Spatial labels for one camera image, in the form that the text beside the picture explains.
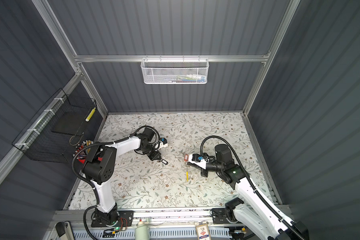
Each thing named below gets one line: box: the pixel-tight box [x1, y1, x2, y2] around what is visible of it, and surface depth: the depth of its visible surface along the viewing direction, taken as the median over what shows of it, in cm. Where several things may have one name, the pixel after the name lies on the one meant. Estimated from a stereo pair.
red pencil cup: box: [72, 140, 94, 164], surface depth 86 cm
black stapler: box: [55, 221, 66, 238], surface depth 69 cm
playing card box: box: [195, 223, 212, 240], surface depth 71 cm
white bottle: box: [135, 221, 150, 240], surface depth 65 cm
